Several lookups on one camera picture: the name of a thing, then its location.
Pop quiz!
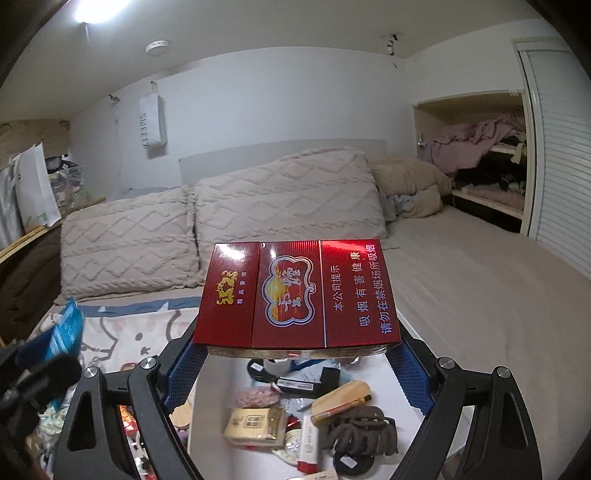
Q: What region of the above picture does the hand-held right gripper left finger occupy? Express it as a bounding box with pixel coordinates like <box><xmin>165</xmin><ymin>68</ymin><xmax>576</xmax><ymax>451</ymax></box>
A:
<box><xmin>54</xmin><ymin>318</ymin><xmax>208</xmax><ymax>480</ymax></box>

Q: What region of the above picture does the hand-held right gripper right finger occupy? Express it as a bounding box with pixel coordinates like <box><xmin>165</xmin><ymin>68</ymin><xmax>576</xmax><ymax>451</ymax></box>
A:
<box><xmin>388</xmin><ymin>318</ymin><xmax>542</xmax><ymax>480</ymax></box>

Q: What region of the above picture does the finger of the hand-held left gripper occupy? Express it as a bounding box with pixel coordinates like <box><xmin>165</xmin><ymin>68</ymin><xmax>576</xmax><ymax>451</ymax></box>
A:
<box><xmin>25</xmin><ymin>354</ymin><xmax>84</xmax><ymax>386</ymax></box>

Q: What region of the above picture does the white cardboard box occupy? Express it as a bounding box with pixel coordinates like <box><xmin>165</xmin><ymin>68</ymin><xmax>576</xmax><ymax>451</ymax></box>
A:
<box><xmin>185</xmin><ymin>309</ymin><xmax>472</xmax><ymax>480</ymax></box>

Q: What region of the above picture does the blue packet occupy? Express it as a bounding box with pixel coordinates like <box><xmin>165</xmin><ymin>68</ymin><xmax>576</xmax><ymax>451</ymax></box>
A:
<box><xmin>25</xmin><ymin>298</ymin><xmax>86</xmax><ymax>365</ymax></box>

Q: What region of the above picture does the red cigarette carton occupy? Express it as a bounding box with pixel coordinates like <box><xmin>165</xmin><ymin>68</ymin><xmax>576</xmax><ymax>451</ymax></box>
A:
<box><xmin>192</xmin><ymin>239</ymin><xmax>402</xmax><ymax>358</ymax></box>

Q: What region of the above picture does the oval wooden hairbrush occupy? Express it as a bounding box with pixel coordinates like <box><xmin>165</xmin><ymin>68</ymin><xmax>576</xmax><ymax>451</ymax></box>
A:
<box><xmin>168</xmin><ymin>397</ymin><xmax>192</xmax><ymax>432</ymax></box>

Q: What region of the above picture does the brown hair claw clip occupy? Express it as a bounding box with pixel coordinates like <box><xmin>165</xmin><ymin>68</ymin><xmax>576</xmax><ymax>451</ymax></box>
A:
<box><xmin>318</xmin><ymin>406</ymin><xmax>400</xmax><ymax>457</ymax></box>

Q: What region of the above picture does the tan wooden case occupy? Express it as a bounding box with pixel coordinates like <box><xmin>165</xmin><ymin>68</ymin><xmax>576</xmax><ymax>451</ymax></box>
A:
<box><xmin>311</xmin><ymin>381</ymin><xmax>372</xmax><ymax>425</ymax></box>

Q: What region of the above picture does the pink dotted pouch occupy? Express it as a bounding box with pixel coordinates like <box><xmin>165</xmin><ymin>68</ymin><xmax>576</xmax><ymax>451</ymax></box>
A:
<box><xmin>233</xmin><ymin>388</ymin><xmax>280</xmax><ymax>409</ymax></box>

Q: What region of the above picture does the brown quilt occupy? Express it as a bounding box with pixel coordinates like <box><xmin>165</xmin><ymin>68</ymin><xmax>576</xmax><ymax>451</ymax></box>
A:
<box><xmin>0</xmin><ymin>226</ymin><xmax>63</xmax><ymax>342</ymax></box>

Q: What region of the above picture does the tan tissue pack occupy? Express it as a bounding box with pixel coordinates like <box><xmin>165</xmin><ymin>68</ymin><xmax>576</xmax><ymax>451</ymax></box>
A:
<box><xmin>224</xmin><ymin>406</ymin><xmax>284</xmax><ymax>448</ymax></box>

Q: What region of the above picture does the beige bed sheet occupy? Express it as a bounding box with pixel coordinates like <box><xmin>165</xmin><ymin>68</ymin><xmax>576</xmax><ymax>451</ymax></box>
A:
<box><xmin>383</xmin><ymin>203</ymin><xmax>591</xmax><ymax>480</ymax></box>

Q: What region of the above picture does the black round tin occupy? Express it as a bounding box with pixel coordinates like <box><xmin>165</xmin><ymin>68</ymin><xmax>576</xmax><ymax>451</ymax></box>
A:
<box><xmin>332</xmin><ymin>452</ymin><xmax>375</xmax><ymax>476</ymax></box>

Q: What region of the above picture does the white and red cigarette pack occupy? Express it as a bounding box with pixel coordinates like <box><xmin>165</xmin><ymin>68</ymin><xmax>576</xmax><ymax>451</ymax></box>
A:
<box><xmin>295</xmin><ymin>415</ymin><xmax>321</xmax><ymax>474</ymax></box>

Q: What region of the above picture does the beige textured pillow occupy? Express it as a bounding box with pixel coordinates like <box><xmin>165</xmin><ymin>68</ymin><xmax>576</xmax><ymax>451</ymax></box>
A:
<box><xmin>191</xmin><ymin>148</ymin><xmax>389</xmax><ymax>289</ymax></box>
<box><xmin>60</xmin><ymin>185</ymin><xmax>201</xmax><ymax>301</ymax></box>

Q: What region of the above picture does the pale curtain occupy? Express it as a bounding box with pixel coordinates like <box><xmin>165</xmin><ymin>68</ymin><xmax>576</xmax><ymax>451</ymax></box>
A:
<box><xmin>0</xmin><ymin>164</ymin><xmax>24</xmax><ymax>252</ymax></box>

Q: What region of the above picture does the grey crumpled cloth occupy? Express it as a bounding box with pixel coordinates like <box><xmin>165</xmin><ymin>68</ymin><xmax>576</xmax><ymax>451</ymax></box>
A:
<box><xmin>385</xmin><ymin>191</ymin><xmax>421</xmax><ymax>222</ymax></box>

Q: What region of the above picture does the pile of printed bags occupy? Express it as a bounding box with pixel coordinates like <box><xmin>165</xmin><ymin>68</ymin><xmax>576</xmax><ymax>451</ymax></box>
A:
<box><xmin>46</xmin><ymin>157</ymin><xmax>86</xmax><ymax>217</ymax></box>

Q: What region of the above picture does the white tote bag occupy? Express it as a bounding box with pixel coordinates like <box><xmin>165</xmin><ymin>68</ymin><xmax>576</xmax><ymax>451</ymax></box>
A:
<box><xmin>10</xmin><ymin>143</ymin><xmax>62</xmax><ymax>227</ymax></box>

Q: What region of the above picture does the beige plush cushion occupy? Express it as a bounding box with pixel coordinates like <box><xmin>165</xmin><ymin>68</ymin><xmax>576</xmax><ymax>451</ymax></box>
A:
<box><xmin>369</xmin><ymin>154</ymin><xmax>453</xmax><ymax>220</ymax></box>

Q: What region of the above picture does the dark clothes pile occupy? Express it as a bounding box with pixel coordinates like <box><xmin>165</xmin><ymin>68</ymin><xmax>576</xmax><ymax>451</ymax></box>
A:
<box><xmin>455</xmin><ymin>134</ymin><xmax>527</xmax><ymax>208</ymax></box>

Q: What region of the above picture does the pink clothes pile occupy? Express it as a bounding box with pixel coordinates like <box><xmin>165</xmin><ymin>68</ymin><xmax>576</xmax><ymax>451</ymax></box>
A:
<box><xmin>422</xmin><ymin>113</ymin><xmax>527</xmax><ymax>174</ymax></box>

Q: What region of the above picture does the wardrobe shelf niche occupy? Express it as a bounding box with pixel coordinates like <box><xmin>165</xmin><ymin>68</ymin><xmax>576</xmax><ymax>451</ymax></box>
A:
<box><xmin>412</xmin><ymin>90</ymin><xmax>527</xmax><ymax>234</ymax></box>

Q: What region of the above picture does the white hanging paper bag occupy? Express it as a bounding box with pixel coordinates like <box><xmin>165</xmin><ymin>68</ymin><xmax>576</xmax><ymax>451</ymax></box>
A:
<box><xmin>140</xmin><ymin>90</ymin><xmax>168</xmax><ymax>149</ymax></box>

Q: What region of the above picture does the white louvered door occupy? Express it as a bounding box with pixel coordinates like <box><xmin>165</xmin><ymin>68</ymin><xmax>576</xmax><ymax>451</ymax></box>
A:
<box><xmin>510</xmin><ymin>39</ymin><xmax>591</xmax><ymax>287</ymax></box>

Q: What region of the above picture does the ceiling light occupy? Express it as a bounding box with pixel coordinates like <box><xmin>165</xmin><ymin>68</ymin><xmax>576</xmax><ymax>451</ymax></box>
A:
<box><xmin>65</xmin><ymin>0</ymin><xmax>109</xmax><ymax>23</ymax></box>

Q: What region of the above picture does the wooden bed rail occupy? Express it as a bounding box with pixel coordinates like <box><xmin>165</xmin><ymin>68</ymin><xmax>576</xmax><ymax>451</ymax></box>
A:
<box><xmin>0</xmin><ymin>196</ymin><xmax>107</xmax><ymax>264</ymax></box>

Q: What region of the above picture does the white wall cable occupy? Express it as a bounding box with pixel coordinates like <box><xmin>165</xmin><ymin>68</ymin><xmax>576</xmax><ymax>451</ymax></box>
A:
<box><xmin>108</xmin><ymin>92</ymin><xmax>123</xmax><ymax>195</ymax></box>

